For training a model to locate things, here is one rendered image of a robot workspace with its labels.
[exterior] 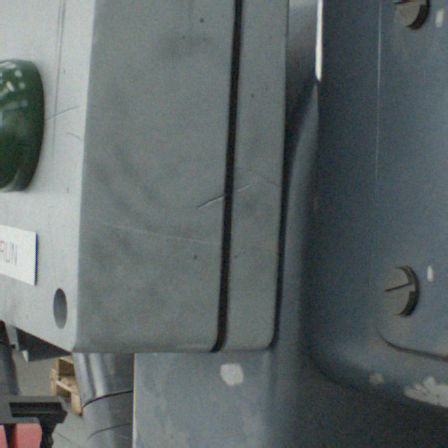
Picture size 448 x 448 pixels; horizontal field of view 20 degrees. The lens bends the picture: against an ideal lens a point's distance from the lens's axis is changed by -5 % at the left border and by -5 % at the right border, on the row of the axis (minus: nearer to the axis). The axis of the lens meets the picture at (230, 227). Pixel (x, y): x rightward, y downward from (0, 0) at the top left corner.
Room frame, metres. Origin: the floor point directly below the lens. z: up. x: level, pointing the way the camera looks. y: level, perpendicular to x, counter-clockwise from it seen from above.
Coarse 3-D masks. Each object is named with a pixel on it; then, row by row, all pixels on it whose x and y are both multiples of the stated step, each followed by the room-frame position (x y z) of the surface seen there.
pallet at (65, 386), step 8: (56, 376) 6.37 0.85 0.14; (64, 376) 6.36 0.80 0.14; (56, 384) 6.39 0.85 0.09; (64, 384) 6.26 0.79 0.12; (72, 384) 6.18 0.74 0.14; (56, 392) 6.39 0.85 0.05; (64, 392) 6.41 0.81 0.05; (72, 392) 6.15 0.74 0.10; (64, 400) 6.41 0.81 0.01; (72, 400) 6.15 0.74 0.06; (72, 408) 6.15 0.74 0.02; (80, 408) 6.05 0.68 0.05
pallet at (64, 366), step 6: (54, 360) 6.41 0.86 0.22; (60, 360) 6.36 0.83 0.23; (66, 360) 6.29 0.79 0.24; (72, 360) 6.20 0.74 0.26; (54, 366) 6.41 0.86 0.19; (60, 366) 6.36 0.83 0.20; (66, 366) 6.38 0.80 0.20; (72, 366) 6.40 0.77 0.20; (54, 372) 6.41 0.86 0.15; (60, 372) 6.36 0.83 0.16; (66, 372) 6.38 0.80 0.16; (72, 372) 6.40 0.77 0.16
